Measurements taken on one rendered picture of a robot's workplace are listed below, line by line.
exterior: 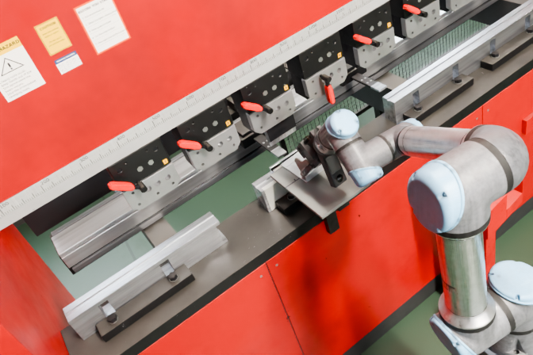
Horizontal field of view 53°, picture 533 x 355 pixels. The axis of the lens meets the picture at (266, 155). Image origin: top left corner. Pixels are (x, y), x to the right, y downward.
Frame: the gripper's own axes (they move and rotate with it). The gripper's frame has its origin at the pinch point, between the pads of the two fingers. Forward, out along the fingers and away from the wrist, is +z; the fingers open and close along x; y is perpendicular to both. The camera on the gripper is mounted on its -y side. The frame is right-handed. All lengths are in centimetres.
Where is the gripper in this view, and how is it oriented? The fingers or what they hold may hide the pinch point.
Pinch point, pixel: (312, 169)
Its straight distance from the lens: 161.8
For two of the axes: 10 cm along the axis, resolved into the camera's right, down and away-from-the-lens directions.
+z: -1.9, 3.1, 9.3
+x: -7.7, 5.4, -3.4
